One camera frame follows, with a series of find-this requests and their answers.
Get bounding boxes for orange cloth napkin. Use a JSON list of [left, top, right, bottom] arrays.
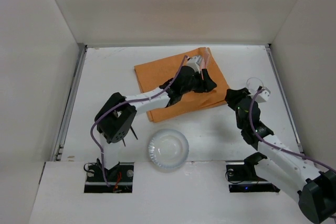
[[134, 47, 229, 123]]

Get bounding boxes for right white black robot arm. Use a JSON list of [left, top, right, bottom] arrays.
[[225, 87, 335, 223]]

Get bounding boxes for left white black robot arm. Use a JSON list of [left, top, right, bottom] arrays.
[[90, 66, 217, 176]]

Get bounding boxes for clear plastic cup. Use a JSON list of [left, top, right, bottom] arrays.
[[246, 77, 264, 93]]

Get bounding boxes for clear plastic plate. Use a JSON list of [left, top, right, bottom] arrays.
[[148, 129, 190, 170]]

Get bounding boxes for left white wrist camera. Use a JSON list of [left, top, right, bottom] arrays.
[[186, 55, 206, 73]]

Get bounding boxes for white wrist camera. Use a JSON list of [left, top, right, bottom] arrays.
[[256, 87, 271, 103], [186, 55, 206, 73]]

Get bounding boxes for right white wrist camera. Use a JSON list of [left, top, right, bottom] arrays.
[[256, 87, 271, 103]]

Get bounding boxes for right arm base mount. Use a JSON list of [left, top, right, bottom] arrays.
[[225, 152, 280, 193]]

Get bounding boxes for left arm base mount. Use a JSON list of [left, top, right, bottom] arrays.
[[83, 163, 134, 194]]

